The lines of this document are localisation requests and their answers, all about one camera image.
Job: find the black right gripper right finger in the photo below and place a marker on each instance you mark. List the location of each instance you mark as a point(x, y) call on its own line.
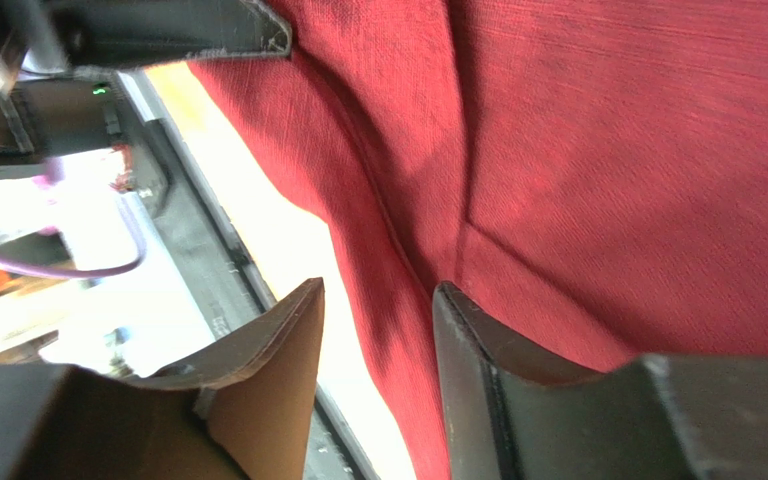
point(514, 410)

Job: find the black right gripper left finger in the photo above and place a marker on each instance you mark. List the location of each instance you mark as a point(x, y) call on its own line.
point(239, 408)

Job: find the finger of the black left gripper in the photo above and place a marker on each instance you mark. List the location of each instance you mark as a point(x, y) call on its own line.
point(137, 34)

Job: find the dark red cloth napkin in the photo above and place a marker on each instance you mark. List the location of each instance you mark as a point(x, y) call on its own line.
point(593, 173)

